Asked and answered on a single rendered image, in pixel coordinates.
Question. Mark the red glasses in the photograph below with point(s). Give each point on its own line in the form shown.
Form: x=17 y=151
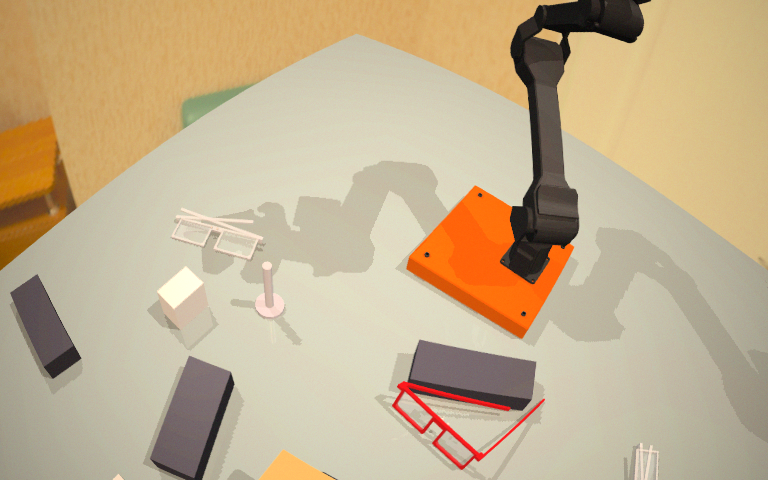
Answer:
x=448 y=441

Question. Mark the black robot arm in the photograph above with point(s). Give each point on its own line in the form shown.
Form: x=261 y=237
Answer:
x=549 y=212

